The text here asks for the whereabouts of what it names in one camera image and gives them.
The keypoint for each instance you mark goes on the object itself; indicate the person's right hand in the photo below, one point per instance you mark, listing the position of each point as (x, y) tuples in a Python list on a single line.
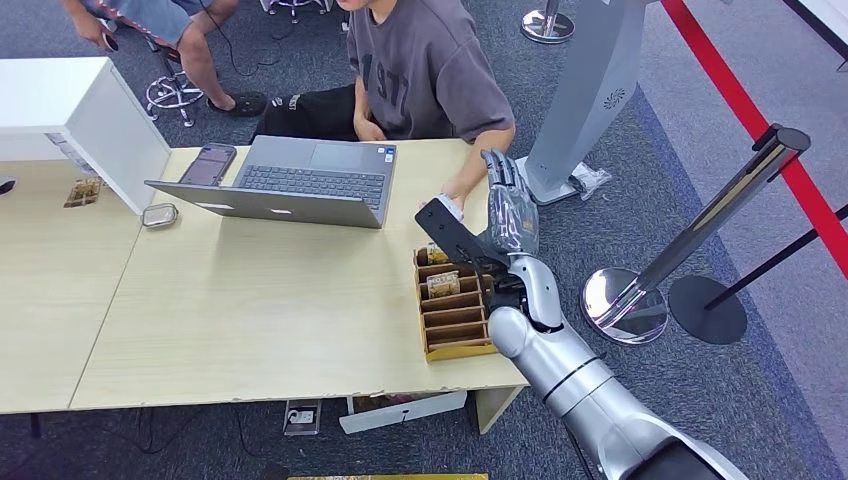
[(370, 130)]

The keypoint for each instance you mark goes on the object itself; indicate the person's left hand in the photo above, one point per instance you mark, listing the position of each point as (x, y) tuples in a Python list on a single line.
[(474, 202)]

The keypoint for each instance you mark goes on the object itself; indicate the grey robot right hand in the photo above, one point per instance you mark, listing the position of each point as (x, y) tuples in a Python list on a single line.
[(513, 218)]

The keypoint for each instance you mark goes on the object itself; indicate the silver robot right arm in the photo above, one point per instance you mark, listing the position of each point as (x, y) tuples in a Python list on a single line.
[(576, 391)]

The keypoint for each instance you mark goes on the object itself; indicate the person at desk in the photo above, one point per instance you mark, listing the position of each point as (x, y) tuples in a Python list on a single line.
[(430, 73)]

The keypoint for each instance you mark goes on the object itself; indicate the cardboard card organiser box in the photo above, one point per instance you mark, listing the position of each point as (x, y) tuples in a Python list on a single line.
[(457, 318)]

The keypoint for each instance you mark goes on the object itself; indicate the person on stool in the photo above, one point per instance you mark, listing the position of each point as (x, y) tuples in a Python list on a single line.
[(152, 16)]

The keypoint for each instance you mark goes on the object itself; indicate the grey laptop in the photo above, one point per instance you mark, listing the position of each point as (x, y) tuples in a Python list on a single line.
[(311, 179)]

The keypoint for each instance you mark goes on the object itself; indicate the clear plastic bag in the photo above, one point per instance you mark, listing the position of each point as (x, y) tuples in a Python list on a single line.
[(591, 180)]

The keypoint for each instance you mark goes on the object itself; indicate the black sandal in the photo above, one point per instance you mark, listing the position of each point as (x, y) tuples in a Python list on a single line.
[(244, 104)]

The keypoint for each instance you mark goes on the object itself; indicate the chrome chair base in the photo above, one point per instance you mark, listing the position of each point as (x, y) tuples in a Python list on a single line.
[(291, 5)]

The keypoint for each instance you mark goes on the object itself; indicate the grey kiosk stand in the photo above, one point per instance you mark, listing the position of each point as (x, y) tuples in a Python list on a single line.
[(590, 93)]

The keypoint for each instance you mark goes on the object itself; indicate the black smartphone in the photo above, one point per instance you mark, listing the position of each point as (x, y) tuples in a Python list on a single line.
[(208, 166)]

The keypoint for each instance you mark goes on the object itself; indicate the chrome stanchion base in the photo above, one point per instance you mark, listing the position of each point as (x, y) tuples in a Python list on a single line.
[(546, 28)]

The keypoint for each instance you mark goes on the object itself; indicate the wooden table leg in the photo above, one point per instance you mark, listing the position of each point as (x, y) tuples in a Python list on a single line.
[(493, 407)]

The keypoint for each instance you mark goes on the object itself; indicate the chrome stool base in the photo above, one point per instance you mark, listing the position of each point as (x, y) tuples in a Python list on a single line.
[(173, 93)]

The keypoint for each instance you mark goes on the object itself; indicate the white board panel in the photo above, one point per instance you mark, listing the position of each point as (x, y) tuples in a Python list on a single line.
[(404, 412)]

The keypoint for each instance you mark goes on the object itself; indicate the red barrier belt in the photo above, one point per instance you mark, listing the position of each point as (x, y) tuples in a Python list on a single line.
[(742, 109)]

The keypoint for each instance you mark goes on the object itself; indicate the dark handheld phone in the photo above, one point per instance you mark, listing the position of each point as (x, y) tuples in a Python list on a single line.
[(110, 42)]

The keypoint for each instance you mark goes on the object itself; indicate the white cabinet box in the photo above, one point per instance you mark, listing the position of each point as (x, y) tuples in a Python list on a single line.
[(53, 93)]

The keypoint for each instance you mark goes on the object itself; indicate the small black object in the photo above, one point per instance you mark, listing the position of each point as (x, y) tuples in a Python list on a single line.
[(6, 186)]

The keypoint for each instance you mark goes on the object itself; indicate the white panel with black edge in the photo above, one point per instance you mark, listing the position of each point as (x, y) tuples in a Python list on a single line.
[(825, 16)]

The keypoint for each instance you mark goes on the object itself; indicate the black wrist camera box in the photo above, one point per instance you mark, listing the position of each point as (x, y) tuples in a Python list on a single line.
[(457, 235)]

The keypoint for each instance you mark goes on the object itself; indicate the chrome stanchion post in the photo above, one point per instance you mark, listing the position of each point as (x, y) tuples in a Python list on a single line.
[(722, 205)]

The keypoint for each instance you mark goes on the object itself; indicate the black stanchion post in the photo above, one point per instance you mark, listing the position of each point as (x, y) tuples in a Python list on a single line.
[(705, 311)]

